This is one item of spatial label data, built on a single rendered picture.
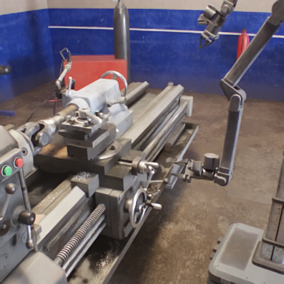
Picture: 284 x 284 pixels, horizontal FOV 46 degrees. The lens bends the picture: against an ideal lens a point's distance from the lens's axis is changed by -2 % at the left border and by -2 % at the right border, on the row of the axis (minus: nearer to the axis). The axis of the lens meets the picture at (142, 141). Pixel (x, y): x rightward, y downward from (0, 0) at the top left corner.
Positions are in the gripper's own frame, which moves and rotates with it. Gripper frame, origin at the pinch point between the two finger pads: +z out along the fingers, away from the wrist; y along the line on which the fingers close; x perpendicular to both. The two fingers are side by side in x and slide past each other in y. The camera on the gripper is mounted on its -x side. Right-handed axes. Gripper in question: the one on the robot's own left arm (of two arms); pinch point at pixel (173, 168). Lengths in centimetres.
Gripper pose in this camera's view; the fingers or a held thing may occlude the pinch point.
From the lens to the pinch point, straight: 167.7
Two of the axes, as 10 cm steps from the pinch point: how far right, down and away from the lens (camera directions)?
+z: -9.3, -1.4, 3.3
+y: -2.5, 9.1, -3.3
